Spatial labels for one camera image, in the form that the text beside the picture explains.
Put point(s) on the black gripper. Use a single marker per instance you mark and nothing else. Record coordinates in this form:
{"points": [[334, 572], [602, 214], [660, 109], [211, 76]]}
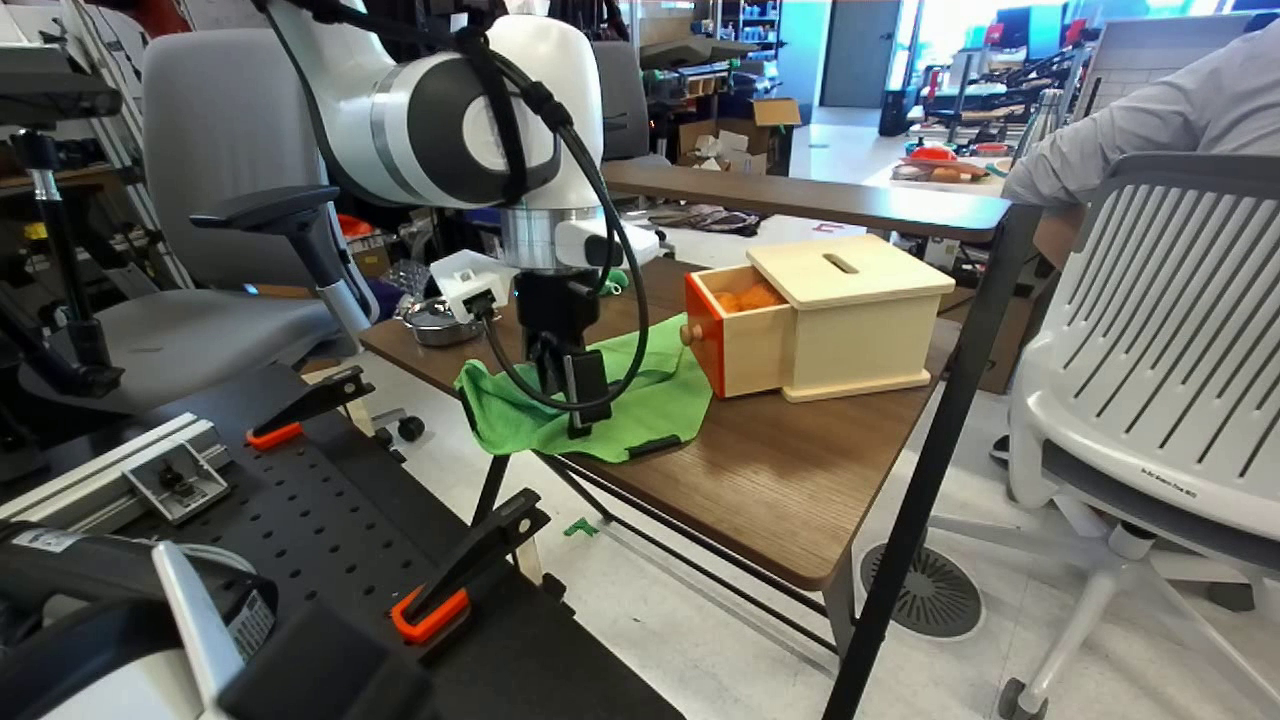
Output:
{"points": [[556, 310]]}

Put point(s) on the green cloth towel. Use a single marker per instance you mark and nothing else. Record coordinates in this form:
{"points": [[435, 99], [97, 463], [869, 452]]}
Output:
{"points": [[647, 400]]}

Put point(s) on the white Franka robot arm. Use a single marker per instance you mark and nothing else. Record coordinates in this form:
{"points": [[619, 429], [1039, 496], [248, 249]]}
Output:
{"points": [[403, 133]]}

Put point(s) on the steel pot with lid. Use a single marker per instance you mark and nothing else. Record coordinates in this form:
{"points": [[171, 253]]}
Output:
{"points": [[421, 329]]}

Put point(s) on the black perforated breadboard table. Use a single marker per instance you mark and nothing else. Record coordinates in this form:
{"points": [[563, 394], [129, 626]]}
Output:
{"points": [[334, 532]]}

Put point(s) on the wooden box with red drawer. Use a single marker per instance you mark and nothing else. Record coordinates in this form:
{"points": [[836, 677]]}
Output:
{"points": [[855, 313]]}

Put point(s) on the cardboard box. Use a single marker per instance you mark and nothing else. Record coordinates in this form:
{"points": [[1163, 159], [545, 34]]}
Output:
{"points": [[778, 115]]}

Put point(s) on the round floor outlet cover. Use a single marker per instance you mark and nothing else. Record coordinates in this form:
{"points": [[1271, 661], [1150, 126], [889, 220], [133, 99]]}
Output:
{"points": [[923, 591]]}

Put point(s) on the gray padded office chair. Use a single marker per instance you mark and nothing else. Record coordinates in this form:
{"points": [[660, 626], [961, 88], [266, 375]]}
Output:
{"points": [[227, 133]]}

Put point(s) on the black equipment stand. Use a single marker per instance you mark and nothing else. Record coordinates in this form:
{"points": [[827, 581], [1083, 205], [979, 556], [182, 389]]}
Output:
{"points": [[54, 265]]}

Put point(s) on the white mesh office chair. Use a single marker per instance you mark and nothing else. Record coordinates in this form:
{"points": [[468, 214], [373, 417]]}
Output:
{"points": [[1163, 334]]}

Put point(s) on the person in gray hoodie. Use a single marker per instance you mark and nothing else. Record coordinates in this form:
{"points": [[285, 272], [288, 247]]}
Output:
{"points": [[1173, 115]]}

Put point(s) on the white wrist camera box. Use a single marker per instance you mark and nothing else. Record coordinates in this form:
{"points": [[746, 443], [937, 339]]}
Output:
{"points": [[467, 282]]}

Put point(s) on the black metal table frame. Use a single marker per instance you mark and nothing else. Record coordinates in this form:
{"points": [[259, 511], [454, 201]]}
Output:
{"points": [[923, 505]]}

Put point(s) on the aluminium extrusion rail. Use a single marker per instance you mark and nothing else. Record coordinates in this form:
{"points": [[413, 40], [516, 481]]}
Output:
{"points": [[95, 471]]}

